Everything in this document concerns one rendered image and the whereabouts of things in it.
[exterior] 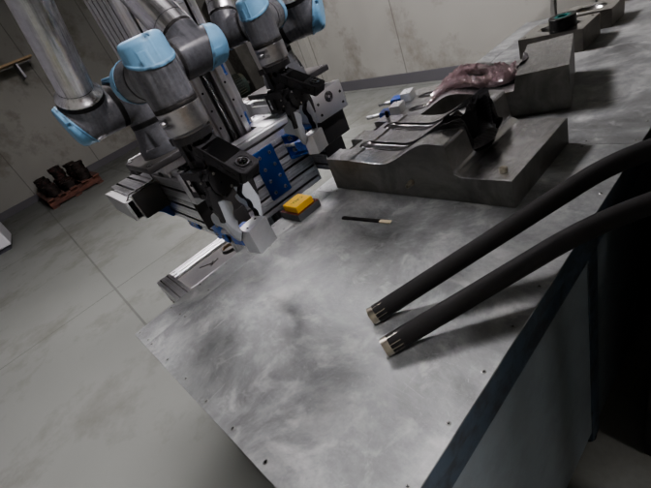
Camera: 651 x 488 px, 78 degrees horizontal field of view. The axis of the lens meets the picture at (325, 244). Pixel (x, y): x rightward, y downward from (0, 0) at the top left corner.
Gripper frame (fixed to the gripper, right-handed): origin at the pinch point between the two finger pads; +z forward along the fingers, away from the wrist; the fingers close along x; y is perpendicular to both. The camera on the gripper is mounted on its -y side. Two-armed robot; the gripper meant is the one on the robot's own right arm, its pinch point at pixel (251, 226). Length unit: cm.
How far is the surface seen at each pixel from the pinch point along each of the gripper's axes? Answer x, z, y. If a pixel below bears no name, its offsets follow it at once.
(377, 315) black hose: 4.1, 12.6, -26.9
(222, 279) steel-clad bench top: 2.7, 15.1, 18.5
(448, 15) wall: -374, 36, 118
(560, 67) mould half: -74, 4, -37
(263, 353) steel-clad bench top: 16.1, 14.9, -9.6
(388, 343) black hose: 8.8, 12.2, -31.8
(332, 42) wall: -407, 34, 282
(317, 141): -39.1, 1.6, 13.3
